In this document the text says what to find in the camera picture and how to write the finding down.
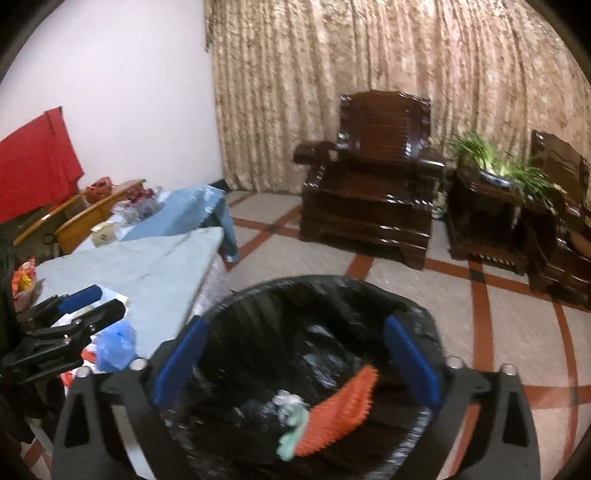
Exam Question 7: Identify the green potted plant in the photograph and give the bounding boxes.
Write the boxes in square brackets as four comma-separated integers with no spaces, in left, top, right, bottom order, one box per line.
[451,131,553,208]

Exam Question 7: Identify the grey table cloth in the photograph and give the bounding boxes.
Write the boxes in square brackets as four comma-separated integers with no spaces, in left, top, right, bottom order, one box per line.
[36,227,230,357]

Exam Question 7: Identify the beige patterned curtain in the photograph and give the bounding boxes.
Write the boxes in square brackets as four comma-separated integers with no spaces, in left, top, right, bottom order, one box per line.
[204,1,590,193]

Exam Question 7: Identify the red yellow snack bag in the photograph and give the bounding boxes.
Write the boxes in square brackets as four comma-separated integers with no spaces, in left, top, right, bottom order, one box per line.
[12,257,37,313]

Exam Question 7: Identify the black lined trash bin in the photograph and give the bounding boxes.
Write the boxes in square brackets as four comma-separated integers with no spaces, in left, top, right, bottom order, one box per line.
[170,276,444,479]

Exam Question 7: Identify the red cloth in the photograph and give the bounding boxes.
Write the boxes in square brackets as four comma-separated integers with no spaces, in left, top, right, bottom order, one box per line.
[0,107,83,222]

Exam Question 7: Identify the wooden chair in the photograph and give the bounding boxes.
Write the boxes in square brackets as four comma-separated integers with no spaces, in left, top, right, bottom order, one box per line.
[54,179,145,255]
[13,192,87,247]

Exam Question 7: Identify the glass fruit bowl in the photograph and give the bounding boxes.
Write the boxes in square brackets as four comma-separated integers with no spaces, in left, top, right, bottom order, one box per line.
[111,186,163,225]

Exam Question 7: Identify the small tissue box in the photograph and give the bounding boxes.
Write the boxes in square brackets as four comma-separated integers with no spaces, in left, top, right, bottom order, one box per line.
[89,221,120,248]

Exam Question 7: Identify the dark wooden armchair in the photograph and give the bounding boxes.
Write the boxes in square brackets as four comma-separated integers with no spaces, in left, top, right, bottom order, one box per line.
[294,90,445,270]
[528,130,590,309]

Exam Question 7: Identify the red woven basket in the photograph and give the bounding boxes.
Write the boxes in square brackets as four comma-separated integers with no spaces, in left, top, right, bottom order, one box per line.
[84,176,113,205]

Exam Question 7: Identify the light blue table cloth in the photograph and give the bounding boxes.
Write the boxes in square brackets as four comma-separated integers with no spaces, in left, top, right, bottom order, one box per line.
[73,184,240,264]

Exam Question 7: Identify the green rubber glove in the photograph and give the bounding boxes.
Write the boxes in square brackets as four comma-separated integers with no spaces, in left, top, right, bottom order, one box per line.
[276,404,310,462]

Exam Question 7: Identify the blue plastic bag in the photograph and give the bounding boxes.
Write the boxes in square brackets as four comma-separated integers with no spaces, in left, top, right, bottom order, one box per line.
[93,319,136,373]

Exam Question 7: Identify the orange spiky mat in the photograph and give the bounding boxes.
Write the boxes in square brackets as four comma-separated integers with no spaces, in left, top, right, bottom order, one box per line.
[294,365,379,457]

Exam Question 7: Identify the white tissue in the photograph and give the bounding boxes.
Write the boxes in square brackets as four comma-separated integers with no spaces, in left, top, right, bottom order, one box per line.
[270,389,307,422]

